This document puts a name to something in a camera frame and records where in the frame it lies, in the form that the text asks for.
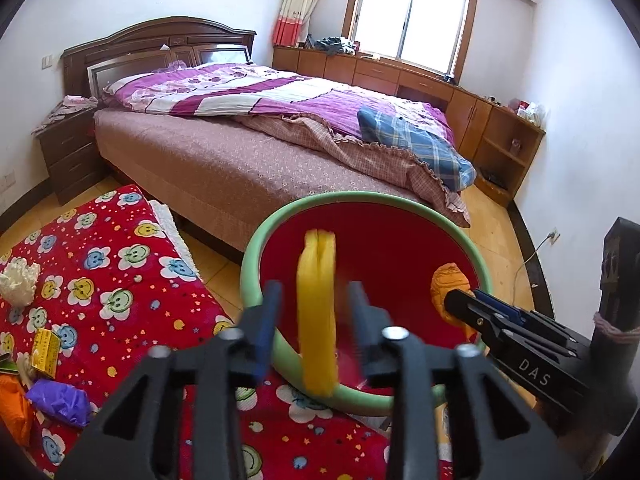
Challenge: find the orange plastic bag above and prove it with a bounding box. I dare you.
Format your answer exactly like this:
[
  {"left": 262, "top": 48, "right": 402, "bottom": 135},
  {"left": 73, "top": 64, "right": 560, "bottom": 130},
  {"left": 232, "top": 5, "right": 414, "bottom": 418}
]
[{"left": 0, "top": 375, "right": 35, "bottom": 449}]

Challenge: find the pink clothes pile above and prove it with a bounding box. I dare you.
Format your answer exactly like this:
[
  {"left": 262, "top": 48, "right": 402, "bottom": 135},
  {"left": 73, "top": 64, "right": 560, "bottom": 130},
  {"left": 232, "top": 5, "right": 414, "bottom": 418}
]
[{"left": 32, "top": 95, "right": 99, "bottom": 134}]

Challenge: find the white crumpled plastic bag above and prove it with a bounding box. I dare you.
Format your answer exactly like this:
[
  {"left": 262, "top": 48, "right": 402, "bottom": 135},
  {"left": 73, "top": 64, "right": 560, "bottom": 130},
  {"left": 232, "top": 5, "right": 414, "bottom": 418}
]
[{"left": 0, "top": 257, "right": 41, "bottom": 307}]

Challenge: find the orange wrapper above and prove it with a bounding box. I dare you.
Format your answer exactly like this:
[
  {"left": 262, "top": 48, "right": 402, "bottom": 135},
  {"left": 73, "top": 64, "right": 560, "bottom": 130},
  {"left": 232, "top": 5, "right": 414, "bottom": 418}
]
[{"left": 431, "top": 262, "right": 483, "bottom": 343}]

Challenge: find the red smiley flower blanket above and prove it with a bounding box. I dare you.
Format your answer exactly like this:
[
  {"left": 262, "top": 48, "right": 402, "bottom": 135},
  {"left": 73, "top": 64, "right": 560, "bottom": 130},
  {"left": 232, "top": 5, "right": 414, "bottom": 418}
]
[{"left": 0, "top": 184, "right": 453, "bottom": 480}]

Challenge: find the dark wooden nightstand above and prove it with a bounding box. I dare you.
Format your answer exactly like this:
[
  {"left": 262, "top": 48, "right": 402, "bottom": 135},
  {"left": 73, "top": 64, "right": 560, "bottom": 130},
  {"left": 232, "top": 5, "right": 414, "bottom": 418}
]
[{"left": 37, "top": 107, "right": 107, "bottom": 206}]

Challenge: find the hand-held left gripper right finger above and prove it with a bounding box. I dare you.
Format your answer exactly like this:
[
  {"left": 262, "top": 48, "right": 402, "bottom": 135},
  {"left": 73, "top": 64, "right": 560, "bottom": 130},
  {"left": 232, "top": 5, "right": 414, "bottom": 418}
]
[{"left": 347, "top": 280, "right": 583, "bottom": 480}]

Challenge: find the dark wooden headboard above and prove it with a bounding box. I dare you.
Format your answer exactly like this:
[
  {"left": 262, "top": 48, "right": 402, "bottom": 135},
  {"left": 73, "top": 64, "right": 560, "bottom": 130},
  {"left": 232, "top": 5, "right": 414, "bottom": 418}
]
[{"left": 61, "top": 16, "right": 257, "bottom": 111}]

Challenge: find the floral curtain with red hem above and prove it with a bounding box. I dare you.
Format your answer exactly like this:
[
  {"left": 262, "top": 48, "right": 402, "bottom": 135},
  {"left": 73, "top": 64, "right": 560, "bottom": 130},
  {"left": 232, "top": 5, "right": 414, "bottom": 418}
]
[{"left": 272, "top": 0, "right": 333, "bottom": 47}]

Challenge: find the yellow cloth strip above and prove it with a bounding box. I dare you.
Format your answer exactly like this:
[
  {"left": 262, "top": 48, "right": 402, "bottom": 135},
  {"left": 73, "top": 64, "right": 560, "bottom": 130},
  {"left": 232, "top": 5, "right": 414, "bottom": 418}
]
[{"left": 296, "top": 228, "right": 341, "bottom": 396}]

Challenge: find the bed with brown sheet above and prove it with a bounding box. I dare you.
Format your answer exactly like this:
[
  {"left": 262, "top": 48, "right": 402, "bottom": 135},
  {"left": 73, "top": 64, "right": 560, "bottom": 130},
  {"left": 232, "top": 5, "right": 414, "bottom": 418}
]
[{"left": 94, "top": 107, "right": 473, "bottom": 267}]

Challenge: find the bed with purple quilt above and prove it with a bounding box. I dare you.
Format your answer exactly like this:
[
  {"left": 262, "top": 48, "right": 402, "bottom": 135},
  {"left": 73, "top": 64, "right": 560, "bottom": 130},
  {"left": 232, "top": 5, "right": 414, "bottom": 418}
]
[{"left": 102, "top": 62, "right": 473, "bottom": 227}]

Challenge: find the wooden framed window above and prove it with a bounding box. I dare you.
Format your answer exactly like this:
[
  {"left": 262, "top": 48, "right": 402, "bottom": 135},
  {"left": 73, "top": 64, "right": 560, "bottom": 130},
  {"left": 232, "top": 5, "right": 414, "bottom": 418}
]
[{"left": 342, "top": 0, "right": 480, "bottom": 81}]

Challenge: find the dark clothes pile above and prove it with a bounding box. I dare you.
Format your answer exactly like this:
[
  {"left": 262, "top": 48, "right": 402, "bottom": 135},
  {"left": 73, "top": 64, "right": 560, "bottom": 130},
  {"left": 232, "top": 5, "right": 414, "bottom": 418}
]
[{"left": 307, "top": 36, "right": 359, "bottom": 56}]

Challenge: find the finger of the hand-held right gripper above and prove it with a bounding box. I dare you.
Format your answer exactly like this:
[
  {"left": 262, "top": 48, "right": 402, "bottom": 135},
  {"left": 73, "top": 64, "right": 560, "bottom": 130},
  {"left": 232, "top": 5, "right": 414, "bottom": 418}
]
[
  {"left": 473, "top": 288, "right": 582, "bottom": 357},
  {"left": 443, "top": 289, "right": 532, "bottom": 350}
]

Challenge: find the blue plaid pillow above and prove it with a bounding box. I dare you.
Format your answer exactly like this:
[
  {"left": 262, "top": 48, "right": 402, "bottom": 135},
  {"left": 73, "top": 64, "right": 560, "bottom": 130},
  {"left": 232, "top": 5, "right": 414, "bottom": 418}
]
[{"left": 357, "top": 106, "right": 477, "bottom": 191}]

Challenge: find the purple crumpled plastic bag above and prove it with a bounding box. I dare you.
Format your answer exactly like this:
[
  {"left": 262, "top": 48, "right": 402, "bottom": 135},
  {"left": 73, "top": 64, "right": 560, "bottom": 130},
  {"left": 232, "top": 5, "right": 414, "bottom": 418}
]
[{"left": 24, "top": 379, "right": 94, "bottom": 429}]

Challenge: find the long wooden cabinet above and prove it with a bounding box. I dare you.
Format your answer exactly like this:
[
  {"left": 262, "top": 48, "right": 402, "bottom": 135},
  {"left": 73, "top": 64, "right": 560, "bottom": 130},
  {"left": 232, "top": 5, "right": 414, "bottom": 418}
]
[{"left": 272, "top": 45, "right": 546, "bottom": 208}]

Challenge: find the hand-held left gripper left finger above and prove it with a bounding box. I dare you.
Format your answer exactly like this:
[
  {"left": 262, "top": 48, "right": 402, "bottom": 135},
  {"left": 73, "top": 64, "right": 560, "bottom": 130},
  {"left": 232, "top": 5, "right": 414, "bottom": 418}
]
[{"left": 54, "top": 280, "right": 284, "bottom": 480}]

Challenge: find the white power cable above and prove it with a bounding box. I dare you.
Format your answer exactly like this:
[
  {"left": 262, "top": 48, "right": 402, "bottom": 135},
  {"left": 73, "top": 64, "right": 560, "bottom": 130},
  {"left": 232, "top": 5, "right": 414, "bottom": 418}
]
[{"left": 510, "top": 235, "right": 554, "bottom": 286}]

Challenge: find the yellow cardboard box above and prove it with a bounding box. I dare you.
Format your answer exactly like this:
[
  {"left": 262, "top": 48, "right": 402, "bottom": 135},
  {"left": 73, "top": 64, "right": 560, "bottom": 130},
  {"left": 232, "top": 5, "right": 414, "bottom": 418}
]
[{"left": 30, "top": 328, "right": 62, "bottom": 378}]

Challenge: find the red basin with green rim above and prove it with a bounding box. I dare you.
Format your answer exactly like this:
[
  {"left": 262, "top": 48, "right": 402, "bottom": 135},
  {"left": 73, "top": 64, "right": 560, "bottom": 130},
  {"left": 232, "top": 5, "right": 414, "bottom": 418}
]
[{"left": 240, "top": 191, "right": 493, "bottom": 417}]

